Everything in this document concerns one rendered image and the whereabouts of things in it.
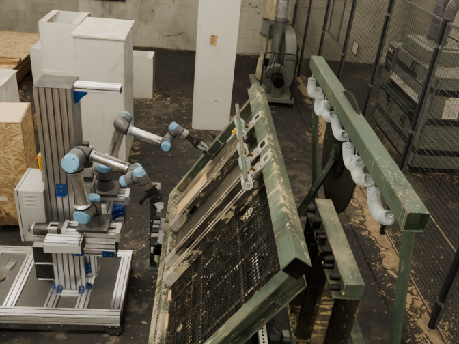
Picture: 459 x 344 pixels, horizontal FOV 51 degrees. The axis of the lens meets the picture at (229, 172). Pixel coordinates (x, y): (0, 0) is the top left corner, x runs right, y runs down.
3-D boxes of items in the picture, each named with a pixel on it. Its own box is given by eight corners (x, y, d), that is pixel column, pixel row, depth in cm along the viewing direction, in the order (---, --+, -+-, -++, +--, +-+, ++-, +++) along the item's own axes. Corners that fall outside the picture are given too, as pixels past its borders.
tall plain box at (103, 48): (93, 140, 701) (87, 16, 615) (135, 142, 707) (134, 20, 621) (80, 170, 623) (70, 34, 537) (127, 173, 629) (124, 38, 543)
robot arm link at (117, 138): (98, 169, 404) (115, 114, 379) (103, 161, 417) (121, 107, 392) (111, 175, 406) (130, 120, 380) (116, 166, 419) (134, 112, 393)
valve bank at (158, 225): (150, 230, 436) (151, 208, 424) (167, 231, 437) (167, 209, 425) (144, 267, 392) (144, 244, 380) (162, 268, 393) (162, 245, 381)
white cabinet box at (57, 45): (57, 54, 800) (52, 9, 764) (93, 56, 805) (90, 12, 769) (43, 69, 730) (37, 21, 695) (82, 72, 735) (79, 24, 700)
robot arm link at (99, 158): (76, 152, 341) (141, 175, 341) (69, 159, 332) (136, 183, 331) (78, 138, 335) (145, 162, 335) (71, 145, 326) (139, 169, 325)
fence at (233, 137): (179, 203, 422) (175, 201, 421) (247, 123, 386) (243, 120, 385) (179, 206, 418) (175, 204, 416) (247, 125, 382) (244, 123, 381)
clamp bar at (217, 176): (177, 226, 392) (151, 211, 384) (270, 118, 347) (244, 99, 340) (176, 233, 383) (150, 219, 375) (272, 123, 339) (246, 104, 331)
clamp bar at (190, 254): (171, 278, 339) (142, 263, 331) (281, 158, 294) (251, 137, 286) (170, 288, 330) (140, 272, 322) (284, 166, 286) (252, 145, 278)
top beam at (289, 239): (256, 97, 403) (247, 91, 399) (264, 88, 399) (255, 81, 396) (297, 281, 211) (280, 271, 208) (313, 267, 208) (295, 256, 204)
